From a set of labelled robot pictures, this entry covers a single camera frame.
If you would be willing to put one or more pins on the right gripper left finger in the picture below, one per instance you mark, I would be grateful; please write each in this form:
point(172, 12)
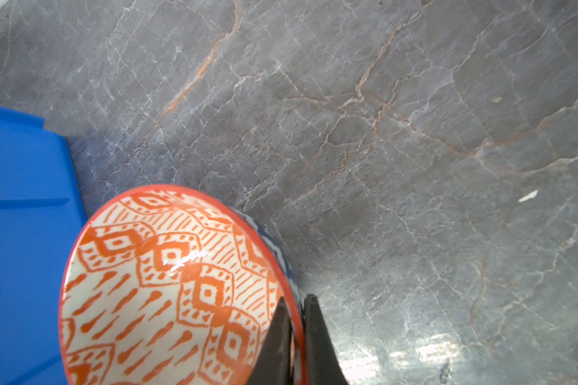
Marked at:
point(274, 363)

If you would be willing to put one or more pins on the red patterned bowl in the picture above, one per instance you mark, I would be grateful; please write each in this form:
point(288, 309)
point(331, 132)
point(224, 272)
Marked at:
point(167, 285)

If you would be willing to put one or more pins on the blue plastic bin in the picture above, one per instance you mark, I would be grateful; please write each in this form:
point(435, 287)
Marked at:
point(41, 216)

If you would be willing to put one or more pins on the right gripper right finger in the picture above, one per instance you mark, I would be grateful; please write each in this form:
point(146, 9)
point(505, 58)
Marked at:
point(322, 364)

